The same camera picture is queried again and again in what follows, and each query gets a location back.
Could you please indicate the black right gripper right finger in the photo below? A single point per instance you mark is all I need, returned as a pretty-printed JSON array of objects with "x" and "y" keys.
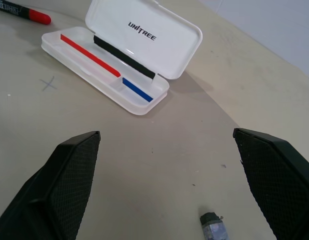
[{"x": 279, "y": 180}]

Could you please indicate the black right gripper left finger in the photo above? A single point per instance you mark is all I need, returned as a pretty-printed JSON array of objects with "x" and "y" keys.
[{"x": 57, "y": 190}]

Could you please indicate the black marker with red cap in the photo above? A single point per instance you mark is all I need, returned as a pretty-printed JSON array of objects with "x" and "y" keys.
[{"x": 37, "y": 16}]

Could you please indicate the white rectangular box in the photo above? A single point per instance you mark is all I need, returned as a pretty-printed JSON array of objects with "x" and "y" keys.
[{"x": 144, "y": 20}]

